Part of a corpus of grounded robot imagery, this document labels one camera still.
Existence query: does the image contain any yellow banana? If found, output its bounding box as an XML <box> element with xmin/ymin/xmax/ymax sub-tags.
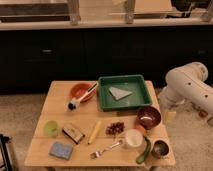
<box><xmin>88</xmin><ymin>121</ymin><xmax>102</xmax><ymax>144</ymax></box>

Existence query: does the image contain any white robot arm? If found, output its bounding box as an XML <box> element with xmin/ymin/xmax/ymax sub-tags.
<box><xmin>158</xmin><ymin>62</ymin><xmax>213</xmax><ymax>115</ymax></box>

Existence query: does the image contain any green plastic tray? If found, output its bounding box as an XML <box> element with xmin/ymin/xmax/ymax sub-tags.
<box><xmin>98</xmin><ymin>75</ymin><xmax>152</xmax><ymax>111</ymax></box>

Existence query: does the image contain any orange bowl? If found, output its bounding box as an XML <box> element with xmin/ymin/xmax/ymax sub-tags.
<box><xmin>70</xmin><ymin>82</ymin><xmax>95</xmax><ymax>102</ymax></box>

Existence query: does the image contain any dark red bowl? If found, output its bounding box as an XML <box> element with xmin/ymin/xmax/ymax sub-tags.
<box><xmin>137</xmin><ymin>106</ymin><xmax>161</xmax><ymax>130</ymax></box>

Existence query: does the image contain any orange round fruit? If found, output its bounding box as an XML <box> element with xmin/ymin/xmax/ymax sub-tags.
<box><xmin>135</xmin><ymin>124</ymin><xmax>146</xmax><ymax>133</ymax></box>

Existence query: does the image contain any wooden table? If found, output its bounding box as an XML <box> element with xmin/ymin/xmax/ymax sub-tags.
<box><xmin>24</xmin><ymin>80</ymin><xmax>177</xmax><ymax>171</ymax></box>

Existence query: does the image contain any white mug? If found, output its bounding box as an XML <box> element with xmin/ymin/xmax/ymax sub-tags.
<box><xmin>124</xmin><ymin>129</ymin><xmax>143</xmax><ymax>148</ymax></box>

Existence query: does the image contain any brown wooden block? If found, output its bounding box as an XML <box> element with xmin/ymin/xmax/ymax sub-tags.
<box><xmin>62</xmin><ymin>123</ymin><xmax>85</xmax><ymax>144</ymax></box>

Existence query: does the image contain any silver fork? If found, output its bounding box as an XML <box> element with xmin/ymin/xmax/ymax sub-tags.
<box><xmin>90</xmin><ymin>140</ymin><xmax>123</xmax><ymax>159</ymax></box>

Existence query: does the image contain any green plastic cup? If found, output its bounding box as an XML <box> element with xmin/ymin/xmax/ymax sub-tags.
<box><xmin>44</xmin><ymin>121</ymin><xmax>58</xmax><ymax>137</ymax></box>

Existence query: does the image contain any blue sponge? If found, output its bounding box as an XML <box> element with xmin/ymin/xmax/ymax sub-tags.
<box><xmin>49</xmin><ymin>142</ymin><xmax>73</xmax><ymax>160</ymax></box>

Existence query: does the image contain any green cucumber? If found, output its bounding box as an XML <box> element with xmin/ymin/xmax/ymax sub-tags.
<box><xmin>136</xmin><ymin>137</ymin><xmax>151</xmax><ymax>164</ymax></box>

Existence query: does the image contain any black cabinet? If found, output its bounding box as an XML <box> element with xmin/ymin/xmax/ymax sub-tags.
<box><xmin>0</xmin><ymin>26</ymin><xmax>213</xmax><ymax>94</ymax></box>

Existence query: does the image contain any black stand at left edge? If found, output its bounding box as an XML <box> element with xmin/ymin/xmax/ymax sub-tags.
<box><xmin>0</xmin><ymin>134</ymin><xmax>13</xmax><ymax>171</ymax></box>

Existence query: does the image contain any white-handled dish brush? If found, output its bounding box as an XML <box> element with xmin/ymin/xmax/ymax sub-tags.
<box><xmin>68</xmin><ymin>83</ymin><xmax>98</xmax><ymax>110</ymax></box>

